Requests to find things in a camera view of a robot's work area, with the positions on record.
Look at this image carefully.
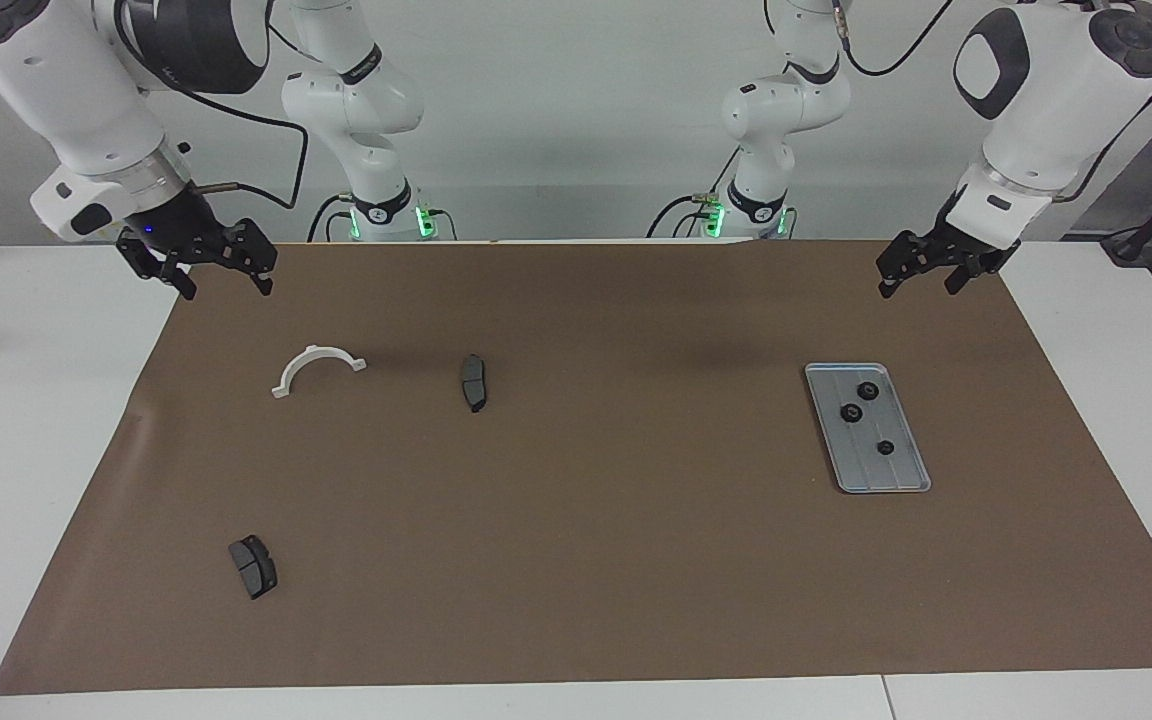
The brown paper table mat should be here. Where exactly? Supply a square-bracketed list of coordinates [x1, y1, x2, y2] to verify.
[0, 238, 1152, 696]

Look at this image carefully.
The black right base cable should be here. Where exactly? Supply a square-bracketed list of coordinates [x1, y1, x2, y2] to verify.
[308, 190, 352, 243]

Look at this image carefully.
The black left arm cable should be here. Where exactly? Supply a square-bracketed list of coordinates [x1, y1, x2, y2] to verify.
[834, 0, 1152, 203]

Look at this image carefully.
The split-face dark brake pad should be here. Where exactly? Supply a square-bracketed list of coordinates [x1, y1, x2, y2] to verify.
[227, 535, 279, 601]

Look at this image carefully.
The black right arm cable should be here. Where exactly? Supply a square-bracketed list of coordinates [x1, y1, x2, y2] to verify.
[116, 0, 310, 211]

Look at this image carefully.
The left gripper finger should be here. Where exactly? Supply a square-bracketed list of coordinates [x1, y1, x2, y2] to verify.
[875, 232, 927, 300]
[942, 258, 985, 297]

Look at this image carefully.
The black base cable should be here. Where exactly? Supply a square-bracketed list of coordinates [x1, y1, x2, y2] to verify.
[646, 150, 742, 239]
[308, 190, 352, 243]

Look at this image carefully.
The slim dark brake pad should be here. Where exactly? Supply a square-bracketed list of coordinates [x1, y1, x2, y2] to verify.
[460, 353, 489, 414]

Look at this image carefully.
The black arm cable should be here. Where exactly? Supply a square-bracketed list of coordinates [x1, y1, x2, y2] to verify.
[834, 0, 1152, 203]
[116, 0, 310, 211]

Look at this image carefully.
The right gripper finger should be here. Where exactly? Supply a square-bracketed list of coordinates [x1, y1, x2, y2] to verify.
[116, 232, 199, 302]
[224, 217, 280, 298]

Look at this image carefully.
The silver metal tray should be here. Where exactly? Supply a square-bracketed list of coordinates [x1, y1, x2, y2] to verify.
[804, 362, 933, 495]

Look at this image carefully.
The white curved plastic bracket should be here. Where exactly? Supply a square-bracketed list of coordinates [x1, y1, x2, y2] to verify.
[271, 344, 369, 400]

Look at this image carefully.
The black left base cable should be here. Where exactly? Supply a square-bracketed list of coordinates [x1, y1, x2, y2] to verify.
[646, 150, 742, 239]

